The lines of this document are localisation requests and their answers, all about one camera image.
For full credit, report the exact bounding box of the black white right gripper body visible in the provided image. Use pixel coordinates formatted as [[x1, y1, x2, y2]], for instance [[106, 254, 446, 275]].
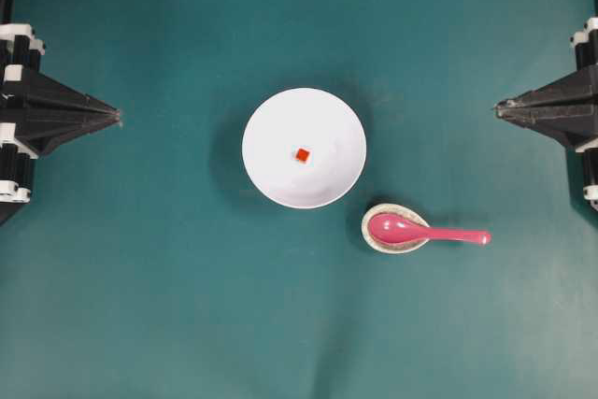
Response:
[[564, 16, 598, 211]]

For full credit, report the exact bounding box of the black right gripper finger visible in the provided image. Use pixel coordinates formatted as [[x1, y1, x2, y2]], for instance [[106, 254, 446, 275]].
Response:
[[496, 111, 597, 149], [494, 64, 597, 112]]

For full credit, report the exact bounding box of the small red block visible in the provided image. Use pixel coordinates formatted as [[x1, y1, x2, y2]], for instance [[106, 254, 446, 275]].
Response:
[[294, 148, 310, 164]]

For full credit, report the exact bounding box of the white round bowl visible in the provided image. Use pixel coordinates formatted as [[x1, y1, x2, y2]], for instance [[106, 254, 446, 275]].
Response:
[[241, 88, 367, 209]]

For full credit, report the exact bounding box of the pink plastic spoon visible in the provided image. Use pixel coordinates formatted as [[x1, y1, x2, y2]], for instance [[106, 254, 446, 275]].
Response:
[[368, 213, 491, 245]]

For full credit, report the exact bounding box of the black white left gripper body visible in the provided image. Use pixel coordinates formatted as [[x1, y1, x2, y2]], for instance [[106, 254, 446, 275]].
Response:
[[1, 23, 46, 203]]

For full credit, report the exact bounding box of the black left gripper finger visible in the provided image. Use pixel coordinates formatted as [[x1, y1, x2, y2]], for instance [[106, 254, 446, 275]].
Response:
[[16, 114, 121, 156], [21, 66, 121, 119]]

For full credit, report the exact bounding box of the speckled ceramic spoon rest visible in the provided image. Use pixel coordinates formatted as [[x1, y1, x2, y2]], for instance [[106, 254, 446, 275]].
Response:
[[361, 203, 429, 255]]

